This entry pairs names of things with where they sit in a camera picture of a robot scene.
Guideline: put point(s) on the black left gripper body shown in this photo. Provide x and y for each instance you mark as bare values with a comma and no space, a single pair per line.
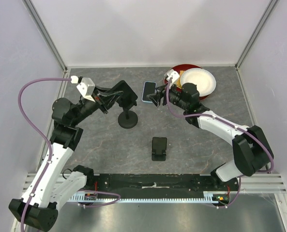
86,107

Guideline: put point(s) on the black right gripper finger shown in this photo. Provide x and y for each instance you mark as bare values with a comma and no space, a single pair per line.
155,99
160,89

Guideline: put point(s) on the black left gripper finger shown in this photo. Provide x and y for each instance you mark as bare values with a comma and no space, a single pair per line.
108,92
108,102

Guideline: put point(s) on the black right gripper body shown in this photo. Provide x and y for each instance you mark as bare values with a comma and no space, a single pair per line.
174,96

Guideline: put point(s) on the blue-cased smartphone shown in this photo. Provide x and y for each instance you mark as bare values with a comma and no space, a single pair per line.
148,88

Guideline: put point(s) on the black smartphone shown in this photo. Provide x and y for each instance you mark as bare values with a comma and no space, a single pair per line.
128,98

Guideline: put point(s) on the black round-base clamp stand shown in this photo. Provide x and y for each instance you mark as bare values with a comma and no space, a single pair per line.
128,119

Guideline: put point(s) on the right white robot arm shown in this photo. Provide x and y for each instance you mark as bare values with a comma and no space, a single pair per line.
251,150

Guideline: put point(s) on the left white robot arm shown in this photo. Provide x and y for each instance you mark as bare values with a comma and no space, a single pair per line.
39,206

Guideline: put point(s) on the black folding phone stand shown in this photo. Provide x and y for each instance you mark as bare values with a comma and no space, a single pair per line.
158,150

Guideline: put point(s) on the yellow sponge cloth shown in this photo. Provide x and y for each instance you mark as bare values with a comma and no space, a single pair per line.
181,72

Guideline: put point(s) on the round red tray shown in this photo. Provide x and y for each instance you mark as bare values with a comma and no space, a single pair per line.
185,67

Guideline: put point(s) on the white paper plate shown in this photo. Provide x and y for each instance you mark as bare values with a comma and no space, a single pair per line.
203,79

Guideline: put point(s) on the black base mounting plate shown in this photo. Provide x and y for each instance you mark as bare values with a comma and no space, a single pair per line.
128,192

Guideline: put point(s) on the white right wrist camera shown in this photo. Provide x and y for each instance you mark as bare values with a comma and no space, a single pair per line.
174,77

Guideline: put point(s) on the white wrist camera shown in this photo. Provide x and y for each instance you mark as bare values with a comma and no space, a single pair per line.
85,86
174,77

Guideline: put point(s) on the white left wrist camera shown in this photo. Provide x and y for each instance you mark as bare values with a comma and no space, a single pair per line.
85,86

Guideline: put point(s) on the aluminium corner post left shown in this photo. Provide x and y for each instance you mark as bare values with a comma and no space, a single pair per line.
45,34

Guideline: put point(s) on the aluminium corner post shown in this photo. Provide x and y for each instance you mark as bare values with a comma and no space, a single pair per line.
45,34
256,32

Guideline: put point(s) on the slotted cable duct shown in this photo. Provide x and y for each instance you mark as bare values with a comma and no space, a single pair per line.
83,197

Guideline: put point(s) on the aluminium frame rail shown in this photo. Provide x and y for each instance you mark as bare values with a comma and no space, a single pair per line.
257,184

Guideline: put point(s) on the aluminium corner post right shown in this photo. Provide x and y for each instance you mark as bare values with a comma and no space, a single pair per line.
256,32

